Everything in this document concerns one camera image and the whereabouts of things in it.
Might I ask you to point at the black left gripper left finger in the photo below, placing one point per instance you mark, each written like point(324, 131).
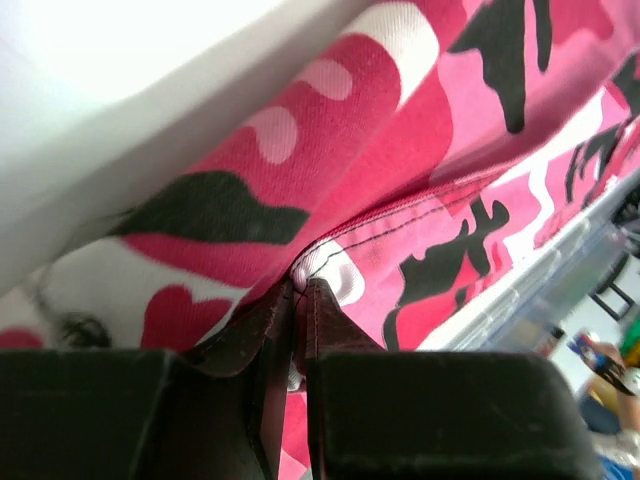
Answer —
point(214, 413)

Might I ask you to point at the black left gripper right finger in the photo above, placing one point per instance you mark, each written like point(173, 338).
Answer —
point(374, 414)

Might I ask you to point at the pink camouflage trousers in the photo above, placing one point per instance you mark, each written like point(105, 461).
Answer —
point(411, 165)

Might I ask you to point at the aluminium rail frame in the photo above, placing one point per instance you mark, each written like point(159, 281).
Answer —
point(533, 297)

